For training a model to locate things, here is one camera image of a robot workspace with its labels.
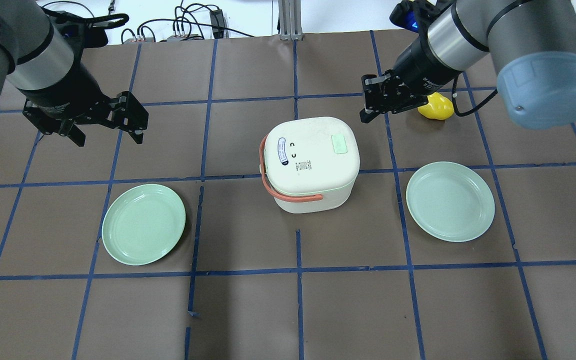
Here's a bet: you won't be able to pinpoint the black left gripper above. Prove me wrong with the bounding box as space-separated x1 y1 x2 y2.
22 90 149 147

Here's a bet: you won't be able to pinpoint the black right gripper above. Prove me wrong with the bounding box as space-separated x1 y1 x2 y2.
359 70 444 124

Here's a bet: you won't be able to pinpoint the white rice cooker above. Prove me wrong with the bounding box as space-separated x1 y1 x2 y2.
258 116 361 214

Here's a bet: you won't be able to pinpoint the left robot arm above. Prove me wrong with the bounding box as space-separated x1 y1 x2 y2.
0 0 149 147

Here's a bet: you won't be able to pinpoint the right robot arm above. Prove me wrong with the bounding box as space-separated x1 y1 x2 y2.
359 0 576 130

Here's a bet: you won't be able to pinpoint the yellow lemon toy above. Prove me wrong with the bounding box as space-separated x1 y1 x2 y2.
417 92 455 121

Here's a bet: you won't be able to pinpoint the green plate on left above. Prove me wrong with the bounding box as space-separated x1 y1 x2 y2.
101 183 186 266

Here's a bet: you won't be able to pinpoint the green plate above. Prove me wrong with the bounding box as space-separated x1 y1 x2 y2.
101 183 186 266
406 161 496 243

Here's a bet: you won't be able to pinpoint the green plate on right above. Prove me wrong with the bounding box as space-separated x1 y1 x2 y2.
406 161 496 243

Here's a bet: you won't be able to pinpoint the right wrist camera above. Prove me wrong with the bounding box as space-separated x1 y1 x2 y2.
389 0 436 34

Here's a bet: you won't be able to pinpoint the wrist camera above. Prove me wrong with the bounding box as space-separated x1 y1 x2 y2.
43 9 130 50
389 0 436 34

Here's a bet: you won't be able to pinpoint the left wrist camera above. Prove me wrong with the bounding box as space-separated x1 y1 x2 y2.
43 9 130 50

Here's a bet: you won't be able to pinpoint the aluminium frame post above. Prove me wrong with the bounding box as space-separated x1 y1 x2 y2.
278 0 304 41

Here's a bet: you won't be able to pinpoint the black cables on bench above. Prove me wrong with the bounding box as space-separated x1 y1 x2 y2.
43 0 256 45

